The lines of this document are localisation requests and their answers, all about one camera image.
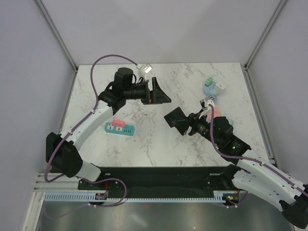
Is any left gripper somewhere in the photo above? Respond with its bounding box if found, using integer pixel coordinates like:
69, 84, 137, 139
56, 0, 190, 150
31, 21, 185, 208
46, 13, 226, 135
124, 78, 171, 105

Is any black cube socket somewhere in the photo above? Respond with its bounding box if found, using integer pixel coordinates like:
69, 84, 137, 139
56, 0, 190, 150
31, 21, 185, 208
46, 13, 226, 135
164, 107, 189, 136

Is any pink cube socket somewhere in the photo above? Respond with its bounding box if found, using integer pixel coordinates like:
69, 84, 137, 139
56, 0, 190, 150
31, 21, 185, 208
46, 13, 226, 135
206, 107, 221, 123

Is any blue round power strip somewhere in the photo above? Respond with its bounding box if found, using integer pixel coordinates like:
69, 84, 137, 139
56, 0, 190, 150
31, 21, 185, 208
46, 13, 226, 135
203, 83, 219, 97

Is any green plug adapter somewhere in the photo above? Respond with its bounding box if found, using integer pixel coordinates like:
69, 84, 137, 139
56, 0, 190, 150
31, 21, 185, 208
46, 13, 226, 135
205, 77, 213, 87

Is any white cube adapter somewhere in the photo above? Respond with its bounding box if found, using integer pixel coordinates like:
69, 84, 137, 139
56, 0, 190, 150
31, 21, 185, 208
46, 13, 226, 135
215, 82, 226, 92

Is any teal square adapter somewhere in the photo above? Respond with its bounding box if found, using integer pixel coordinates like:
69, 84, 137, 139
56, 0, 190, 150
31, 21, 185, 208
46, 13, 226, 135
104, 123, 135, 136

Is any pink plug adapter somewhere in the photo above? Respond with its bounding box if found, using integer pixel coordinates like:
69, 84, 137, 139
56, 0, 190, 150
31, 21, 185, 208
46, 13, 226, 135
112, 119, 126, 128

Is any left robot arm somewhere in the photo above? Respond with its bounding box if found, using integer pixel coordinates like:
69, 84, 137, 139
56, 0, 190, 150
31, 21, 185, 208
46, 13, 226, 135
44, 67, 171, 189

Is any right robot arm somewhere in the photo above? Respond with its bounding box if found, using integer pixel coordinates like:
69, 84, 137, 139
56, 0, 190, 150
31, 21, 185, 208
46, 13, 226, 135
184, 113, 308, 229

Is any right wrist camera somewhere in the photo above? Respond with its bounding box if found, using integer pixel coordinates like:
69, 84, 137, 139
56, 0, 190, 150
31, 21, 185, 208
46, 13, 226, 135
200, 97, 215, 113

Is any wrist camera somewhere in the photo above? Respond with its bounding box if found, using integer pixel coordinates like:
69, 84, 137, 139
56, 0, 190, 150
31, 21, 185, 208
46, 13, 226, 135
200, 97, 215, 113
136, 64, 152, 79

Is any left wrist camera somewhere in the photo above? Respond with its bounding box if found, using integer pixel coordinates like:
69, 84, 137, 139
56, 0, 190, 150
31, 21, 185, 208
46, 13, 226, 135
136, 64, 152, 79

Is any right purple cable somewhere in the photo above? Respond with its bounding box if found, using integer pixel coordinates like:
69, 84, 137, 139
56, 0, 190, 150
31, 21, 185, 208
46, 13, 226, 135
208, 103, 308, 195

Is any purple cable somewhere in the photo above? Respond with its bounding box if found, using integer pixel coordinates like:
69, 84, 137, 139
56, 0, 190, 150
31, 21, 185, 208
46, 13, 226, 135
45, 54, 139, 183
208, 103, 308, 195

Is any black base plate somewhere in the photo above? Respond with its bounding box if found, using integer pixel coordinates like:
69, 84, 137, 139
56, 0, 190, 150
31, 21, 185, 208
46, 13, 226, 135
78, 165, 240, 197

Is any white cable duct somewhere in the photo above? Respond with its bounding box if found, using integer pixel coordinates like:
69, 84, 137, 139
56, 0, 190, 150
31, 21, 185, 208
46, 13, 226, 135
44, 191, 238, 203

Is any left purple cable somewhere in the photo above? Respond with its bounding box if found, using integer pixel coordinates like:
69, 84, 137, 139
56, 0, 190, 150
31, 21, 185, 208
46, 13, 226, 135
45, 54, 139, 183

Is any right aluminium frame post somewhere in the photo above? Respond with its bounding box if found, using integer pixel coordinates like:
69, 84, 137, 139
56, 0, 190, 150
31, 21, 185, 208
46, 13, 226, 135
242, 0, 289, 71

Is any aluminium frame post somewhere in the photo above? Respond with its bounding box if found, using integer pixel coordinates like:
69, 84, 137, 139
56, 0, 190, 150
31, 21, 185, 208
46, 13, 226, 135
242, 0, 289, 71
33, 0, 78, 73

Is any left aluminium frame post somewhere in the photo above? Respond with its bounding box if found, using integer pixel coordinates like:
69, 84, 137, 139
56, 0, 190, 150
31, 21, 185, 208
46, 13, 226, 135
33, 0, 78, 73

